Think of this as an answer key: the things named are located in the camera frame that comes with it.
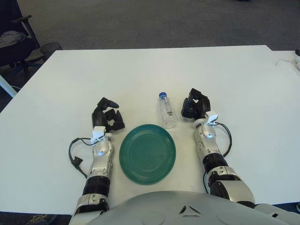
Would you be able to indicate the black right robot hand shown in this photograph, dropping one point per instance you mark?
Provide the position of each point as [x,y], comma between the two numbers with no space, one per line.
[199,107]

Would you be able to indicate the grey cloth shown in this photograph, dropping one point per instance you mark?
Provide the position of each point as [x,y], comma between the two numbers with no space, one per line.
[9,38]

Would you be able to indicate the black office chair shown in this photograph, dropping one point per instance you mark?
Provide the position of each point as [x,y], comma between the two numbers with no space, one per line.
[14,49]

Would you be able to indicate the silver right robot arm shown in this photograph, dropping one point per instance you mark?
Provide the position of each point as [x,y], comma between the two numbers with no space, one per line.
[211,145]

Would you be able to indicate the black handheld controller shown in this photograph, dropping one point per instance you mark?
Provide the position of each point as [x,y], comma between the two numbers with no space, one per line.
[298,52]

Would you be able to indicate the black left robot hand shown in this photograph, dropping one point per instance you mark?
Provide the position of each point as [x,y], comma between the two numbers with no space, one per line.
[98,117]

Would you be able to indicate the green ribbed plate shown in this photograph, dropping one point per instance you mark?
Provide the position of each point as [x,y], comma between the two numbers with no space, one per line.
[147,154]

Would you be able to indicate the white right wrist connector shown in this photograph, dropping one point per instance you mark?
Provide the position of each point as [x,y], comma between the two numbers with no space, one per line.
[212,117]

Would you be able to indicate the white neighbouring desk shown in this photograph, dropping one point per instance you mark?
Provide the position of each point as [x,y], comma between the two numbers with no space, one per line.
[7,87]

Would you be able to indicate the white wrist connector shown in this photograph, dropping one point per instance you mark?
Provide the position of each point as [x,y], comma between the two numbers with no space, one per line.
[212,117]
[98,136]

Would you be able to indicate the clear plastic bottle blue cap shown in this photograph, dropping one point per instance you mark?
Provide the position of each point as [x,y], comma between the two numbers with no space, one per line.
[167,112]

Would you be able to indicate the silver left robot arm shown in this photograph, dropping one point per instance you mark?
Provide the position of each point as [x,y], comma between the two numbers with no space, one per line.
[102,150]

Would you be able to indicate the white left wrist connector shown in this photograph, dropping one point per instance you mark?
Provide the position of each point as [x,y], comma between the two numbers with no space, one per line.
[98,136]

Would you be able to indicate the silver robot torso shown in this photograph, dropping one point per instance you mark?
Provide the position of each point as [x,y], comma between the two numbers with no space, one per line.
[164,208]

